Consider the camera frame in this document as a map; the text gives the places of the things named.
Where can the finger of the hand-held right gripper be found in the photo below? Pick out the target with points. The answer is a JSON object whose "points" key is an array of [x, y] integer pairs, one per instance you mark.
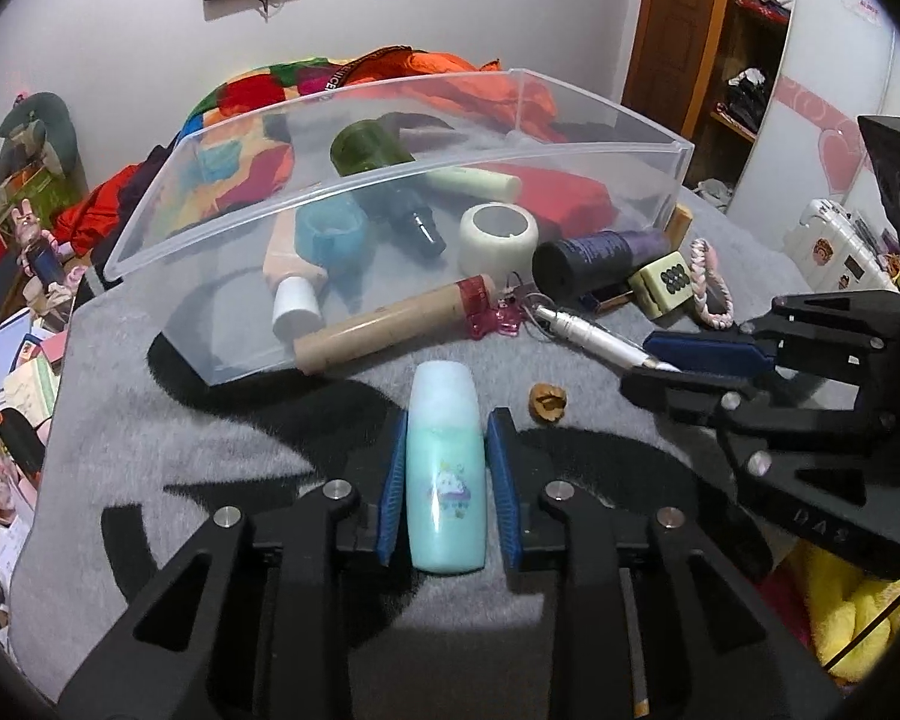
{"points": [[690, 394], [705, 352]]}

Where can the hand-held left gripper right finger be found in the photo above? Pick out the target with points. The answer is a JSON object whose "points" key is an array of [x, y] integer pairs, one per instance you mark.
{"points": [[501, 487]]}

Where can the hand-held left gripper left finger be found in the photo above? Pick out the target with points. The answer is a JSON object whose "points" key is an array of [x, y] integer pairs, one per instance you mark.
{"points": [[394, 487]]}

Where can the mint green bottle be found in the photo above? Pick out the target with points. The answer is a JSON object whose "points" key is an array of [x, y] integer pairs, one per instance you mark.
{"points": [[446, 480]]}

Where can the silver pen tool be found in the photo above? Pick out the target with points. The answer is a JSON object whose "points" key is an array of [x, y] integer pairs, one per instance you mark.
{"points": [[600, 334]]}

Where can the small wooden block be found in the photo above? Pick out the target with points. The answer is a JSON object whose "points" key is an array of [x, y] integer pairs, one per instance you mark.
{"points": [[680, 225]]}

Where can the tan cardboard tube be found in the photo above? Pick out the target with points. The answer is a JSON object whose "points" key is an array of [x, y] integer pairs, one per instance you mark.
{"points": [[390, 322]]}

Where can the white tape roll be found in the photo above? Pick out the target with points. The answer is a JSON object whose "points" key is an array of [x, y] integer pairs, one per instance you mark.
{"points": [[499, 247]]}

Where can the peach tube white cap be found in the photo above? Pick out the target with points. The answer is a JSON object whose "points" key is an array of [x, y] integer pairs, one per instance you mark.
{"points": [[296, 270]]}

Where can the pale green tube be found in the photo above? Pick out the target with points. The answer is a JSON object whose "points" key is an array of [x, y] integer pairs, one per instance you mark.
{"points": [[472, 184]]}

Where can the clear plastic storage bin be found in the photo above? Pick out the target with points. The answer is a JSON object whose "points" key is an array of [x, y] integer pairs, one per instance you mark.
{"points": [[225, 240]]}

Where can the dark green spray bottle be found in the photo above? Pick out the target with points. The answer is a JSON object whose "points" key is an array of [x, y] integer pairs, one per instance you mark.
{"points": [[367, 146]]}

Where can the pale green dotted tile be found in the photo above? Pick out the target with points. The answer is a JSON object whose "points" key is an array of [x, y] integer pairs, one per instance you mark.
{"points": [[660, 285]]}

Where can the walnut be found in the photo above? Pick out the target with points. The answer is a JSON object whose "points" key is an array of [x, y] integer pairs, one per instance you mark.
{"points": [[548, 402]]}

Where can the small dark palette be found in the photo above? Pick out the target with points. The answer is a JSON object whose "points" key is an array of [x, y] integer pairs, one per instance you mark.
{"points": [[607, 300]]}

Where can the yellow plush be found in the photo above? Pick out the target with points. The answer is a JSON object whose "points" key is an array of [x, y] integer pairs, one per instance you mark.
{"points": [[847, 607]]}

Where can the dark purple cylinder bottle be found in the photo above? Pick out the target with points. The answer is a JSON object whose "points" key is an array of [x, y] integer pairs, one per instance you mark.
{"points": [[607, 255]]}

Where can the white case with stickers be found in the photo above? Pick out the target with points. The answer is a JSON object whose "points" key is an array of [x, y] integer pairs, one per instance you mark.
{"points": [[832, 247]]}

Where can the grey black patterned blanket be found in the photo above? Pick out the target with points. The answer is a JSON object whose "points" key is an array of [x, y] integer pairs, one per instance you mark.
{"points": [[232, 450]]}

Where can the metal keys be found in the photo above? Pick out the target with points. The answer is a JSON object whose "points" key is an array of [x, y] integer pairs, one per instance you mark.
{"points": [[532, 300]]}

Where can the wooden shelf unit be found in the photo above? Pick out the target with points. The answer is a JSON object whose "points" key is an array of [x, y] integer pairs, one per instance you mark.
{"points": [[750, 90]]}

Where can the white wardrobe door pink hearts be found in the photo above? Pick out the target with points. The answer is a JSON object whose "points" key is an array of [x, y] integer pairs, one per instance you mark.
{"points": [[832, 90]]}

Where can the wooden door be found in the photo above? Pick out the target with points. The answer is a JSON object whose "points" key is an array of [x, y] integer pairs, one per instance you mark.
{"points": [[679, 30]]}

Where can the orange jacket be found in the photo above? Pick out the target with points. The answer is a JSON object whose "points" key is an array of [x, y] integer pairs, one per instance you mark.
{"points": [[450, 82]]}

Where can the red cloth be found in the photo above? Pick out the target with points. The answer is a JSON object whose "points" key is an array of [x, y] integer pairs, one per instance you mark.
{"points": [[105, 202]]}

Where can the colourful patchwork blanket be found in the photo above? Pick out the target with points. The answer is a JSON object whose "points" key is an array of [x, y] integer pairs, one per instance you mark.
{"points": [[232, 101]]}

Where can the pink rabbit figurine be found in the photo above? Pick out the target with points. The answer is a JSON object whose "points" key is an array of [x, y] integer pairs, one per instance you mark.
{"points": [[34, 240]]}

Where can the grey green plush pillow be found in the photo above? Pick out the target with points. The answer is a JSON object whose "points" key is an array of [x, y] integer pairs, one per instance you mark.
{"points": [[52, 127]]}

